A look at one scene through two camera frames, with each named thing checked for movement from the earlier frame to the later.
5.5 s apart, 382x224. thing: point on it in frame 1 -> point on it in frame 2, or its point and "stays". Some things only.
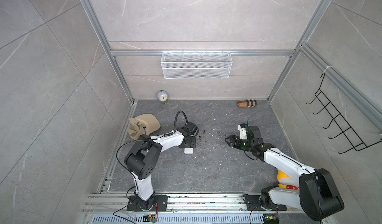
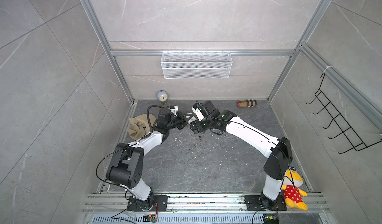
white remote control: x=188 y=151 -> x=193 y=118
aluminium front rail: x=180 y=204 stays
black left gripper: x=194 y=144 -> x=183 y=119
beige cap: x=145 y=124 stays
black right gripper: x=234 y=139 -> x=196 y=127
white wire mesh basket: x=196 y=64 stays
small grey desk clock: x=162 y=96 stays
